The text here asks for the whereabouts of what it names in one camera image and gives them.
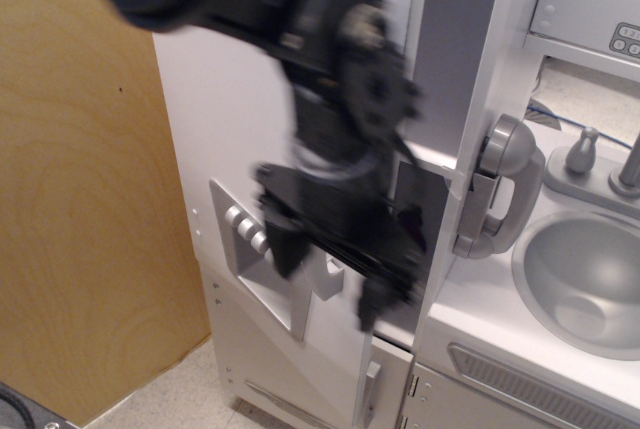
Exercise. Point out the silver lower door handle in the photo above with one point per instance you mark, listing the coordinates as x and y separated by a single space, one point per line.
373 374

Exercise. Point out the wooden plywood board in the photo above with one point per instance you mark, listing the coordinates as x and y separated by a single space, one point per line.
100 290

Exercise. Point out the silver door hinge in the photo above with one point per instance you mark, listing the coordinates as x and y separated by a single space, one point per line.
412 385

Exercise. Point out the silver toy sink basin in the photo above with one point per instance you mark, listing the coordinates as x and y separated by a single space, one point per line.
578 274

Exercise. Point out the grey toy faucet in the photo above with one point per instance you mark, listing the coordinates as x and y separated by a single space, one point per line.
577 171

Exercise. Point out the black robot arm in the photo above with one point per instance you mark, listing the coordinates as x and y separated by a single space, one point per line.
350 94

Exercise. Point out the white toy fridge door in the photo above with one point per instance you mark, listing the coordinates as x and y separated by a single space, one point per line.
231 109

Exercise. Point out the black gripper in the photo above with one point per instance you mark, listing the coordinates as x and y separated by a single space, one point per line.
345 211

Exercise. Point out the silver fridge door handle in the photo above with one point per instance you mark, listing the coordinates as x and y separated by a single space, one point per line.
325 277

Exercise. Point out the purple toy eggplant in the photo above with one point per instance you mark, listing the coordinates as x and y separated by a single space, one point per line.
410 218

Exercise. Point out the white lower freezer door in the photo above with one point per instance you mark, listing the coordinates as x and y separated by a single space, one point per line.
316 383

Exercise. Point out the grey toy microwave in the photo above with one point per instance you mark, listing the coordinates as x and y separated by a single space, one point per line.
599 34

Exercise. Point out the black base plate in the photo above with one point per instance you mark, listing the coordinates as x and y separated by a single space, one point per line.
21 412

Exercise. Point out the silver ice dispenser panel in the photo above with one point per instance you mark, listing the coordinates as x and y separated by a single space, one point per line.
250 261

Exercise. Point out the grey toy telephone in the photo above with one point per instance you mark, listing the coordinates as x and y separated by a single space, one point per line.
503 191

